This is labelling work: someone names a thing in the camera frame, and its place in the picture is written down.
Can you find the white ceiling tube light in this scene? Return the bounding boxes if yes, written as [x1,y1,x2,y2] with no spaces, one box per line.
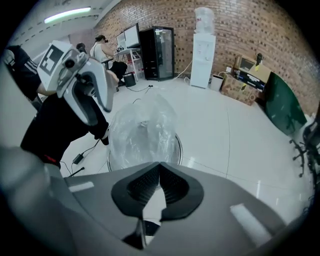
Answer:
[44,6,92,25]

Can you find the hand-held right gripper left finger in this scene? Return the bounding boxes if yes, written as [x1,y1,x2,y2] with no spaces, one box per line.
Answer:
[0,144,161,256]

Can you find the black floor cable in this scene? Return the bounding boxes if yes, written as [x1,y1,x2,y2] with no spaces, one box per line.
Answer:
[59,84,154,176]

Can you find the clear water jug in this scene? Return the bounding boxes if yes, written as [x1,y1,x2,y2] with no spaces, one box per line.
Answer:
[194,6,216,36]

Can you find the open brown cardboard box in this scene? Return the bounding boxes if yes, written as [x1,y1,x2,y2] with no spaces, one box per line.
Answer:
[233,55,257,73]

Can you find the computer monitor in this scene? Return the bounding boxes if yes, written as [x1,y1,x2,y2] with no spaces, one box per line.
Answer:
[124,23,141,48]
[116,32,127,50]

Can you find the plain yellow cardboard box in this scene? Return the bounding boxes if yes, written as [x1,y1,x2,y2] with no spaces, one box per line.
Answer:
[246,63,272,85]

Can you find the black glass-door fridge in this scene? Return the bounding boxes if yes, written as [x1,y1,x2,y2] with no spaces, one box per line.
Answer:
[138,26,175,82]

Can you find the white desk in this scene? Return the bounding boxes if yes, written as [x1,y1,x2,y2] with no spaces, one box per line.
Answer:
[113,47,145,82]

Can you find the flat black box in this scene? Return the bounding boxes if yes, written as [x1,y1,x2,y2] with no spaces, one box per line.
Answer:
[236,69,266,93]

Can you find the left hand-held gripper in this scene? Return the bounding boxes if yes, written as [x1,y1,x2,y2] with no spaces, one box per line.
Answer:
[37,40,115,126]

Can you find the printed brown cardboard box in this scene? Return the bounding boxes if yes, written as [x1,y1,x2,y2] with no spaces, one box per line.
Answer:
[220,72,258,107]

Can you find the person's black trousers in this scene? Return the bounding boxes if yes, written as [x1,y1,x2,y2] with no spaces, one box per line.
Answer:
[20,93,110,169]

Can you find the clear plastic bin liner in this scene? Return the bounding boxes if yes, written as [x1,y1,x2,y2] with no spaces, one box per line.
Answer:
[107,92,180,172]

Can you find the person's black striped shirt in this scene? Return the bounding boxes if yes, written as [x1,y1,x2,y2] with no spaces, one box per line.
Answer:
[3,45,43,102]

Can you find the white water dispenser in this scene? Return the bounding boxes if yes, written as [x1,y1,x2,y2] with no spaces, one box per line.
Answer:
[189,33,217,90]

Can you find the dark green curved panel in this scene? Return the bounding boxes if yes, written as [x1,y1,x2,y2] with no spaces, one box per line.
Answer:
[264,71,308,136]

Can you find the black office chair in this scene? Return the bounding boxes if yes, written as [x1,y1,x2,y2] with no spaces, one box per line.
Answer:
[289,122,320,178]

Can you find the white power cable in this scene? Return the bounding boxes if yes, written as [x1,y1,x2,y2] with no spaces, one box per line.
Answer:
[174,59,193,81]

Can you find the black round waste bin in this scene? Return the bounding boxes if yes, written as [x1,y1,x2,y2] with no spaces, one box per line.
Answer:
[123,72,137,88]

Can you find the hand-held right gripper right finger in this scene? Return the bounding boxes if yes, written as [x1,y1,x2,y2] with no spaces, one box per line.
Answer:
[146,161,287,256]

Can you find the person's left forearm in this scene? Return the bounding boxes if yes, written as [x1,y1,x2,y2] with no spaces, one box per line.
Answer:
[36,82,58,97]

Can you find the small white waste bin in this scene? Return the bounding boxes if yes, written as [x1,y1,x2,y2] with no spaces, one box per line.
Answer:
[209,74,224,92]

